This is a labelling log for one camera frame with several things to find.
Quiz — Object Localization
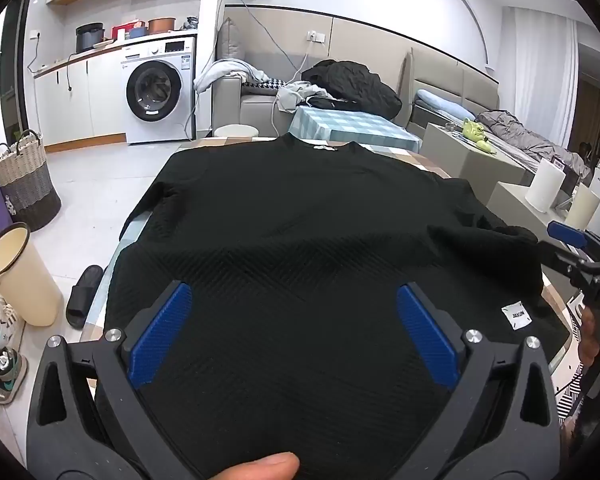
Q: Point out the black white patterned cloth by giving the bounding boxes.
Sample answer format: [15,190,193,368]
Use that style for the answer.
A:
[555,367,589,431]

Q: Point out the black framed glass door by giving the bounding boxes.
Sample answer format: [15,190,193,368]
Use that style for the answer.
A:
[2,0,34,137]

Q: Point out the black cooking pot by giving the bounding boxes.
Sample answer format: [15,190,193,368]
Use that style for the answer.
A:
[75,22,105,54]

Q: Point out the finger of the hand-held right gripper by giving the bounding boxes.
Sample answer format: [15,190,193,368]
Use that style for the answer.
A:
[546,220,590,250]
[537,241,584,282]

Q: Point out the white curtain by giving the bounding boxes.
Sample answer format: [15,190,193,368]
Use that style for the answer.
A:
[514,6,579,147]

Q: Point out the pale blue cloth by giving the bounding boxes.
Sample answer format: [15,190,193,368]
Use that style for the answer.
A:
[193,58,272,93]

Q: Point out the white washing machine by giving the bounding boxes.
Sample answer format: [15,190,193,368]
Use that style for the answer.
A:
[120,35,199,145]

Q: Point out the white base cabinets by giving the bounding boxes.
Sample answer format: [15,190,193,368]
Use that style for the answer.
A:
[32,51,129,154]

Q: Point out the cream trash bin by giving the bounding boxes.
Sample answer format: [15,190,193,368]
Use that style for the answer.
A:
[0,223,64,327]

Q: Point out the copper pot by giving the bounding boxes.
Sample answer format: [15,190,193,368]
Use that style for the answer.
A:
[147,17,179,36]

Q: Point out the white grey garment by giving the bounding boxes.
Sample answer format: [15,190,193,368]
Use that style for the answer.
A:
[274,81,332,114]

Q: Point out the grey low cabinet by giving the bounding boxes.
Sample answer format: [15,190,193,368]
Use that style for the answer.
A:
[484,179,577,232]
[422,122,537,207]

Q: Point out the black slipper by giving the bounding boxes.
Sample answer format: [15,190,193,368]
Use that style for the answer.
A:
[65,264,105,331]

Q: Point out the beige padded headboard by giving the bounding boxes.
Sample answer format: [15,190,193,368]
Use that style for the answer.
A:
[404,49,502,127]

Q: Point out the houndstooth pillow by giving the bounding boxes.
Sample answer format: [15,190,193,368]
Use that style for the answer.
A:
[242,78,292,97]

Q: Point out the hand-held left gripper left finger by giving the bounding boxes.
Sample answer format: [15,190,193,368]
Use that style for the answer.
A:
[26,280,204,480]

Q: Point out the green plush toy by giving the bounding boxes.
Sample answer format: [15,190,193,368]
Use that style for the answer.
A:
[459,117,497,154]

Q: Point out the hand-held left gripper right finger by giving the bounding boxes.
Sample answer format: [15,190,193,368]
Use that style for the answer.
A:
[396,281,565,480]

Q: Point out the white green sneaker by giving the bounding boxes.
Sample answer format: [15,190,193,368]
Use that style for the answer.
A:
[0,349,29,407]

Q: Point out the person's right hand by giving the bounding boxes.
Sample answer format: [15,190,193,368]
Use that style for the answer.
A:
[576,304,600,377]

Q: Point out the grey sofa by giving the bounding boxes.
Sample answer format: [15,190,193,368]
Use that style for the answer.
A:
[214,16,331,142]

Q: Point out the white cylinder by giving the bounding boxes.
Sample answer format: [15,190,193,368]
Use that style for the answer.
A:
[564,182,600,234]

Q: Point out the brown blue plaid blanket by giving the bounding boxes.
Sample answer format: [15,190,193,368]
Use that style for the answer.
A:
[95,134,587,411]

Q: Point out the black jacket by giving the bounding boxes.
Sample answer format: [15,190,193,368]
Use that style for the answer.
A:
[300,59,404,119]

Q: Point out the blue pillow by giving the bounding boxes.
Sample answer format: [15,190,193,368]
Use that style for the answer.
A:
[414,88,474,122]

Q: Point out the white round stool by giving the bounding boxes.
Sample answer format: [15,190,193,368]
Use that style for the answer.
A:
[213,123,259,139]

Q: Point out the person's left hand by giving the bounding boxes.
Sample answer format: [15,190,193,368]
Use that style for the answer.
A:
[214,452,301,480]

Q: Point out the grey quilt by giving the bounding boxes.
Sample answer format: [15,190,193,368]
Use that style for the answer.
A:
[474,109,592,177]

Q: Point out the woven laundry basket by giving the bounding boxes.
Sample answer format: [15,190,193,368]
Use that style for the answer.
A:
[0,129,62,234]

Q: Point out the black sweater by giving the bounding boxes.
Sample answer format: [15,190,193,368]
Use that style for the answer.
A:
[102,135,571,480]

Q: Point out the blue checked cloth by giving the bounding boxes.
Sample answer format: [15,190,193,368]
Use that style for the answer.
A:
[287,104,424,154]

